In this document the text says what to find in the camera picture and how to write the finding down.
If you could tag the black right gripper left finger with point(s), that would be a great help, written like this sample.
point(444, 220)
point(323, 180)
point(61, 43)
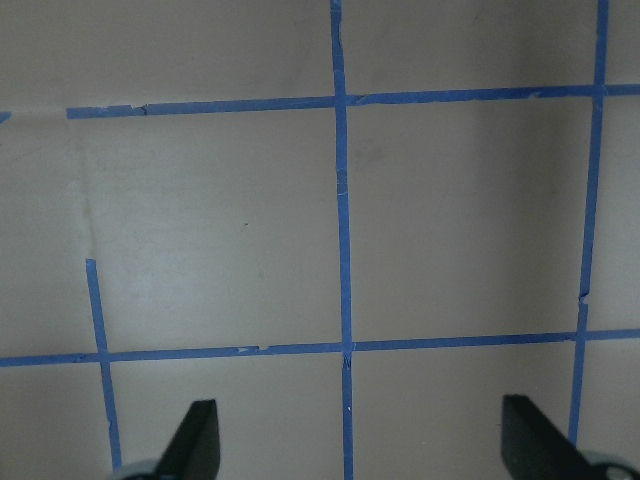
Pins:
point(194, 452)

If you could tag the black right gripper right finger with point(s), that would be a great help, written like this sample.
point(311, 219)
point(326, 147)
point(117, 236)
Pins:
point(532, 448)

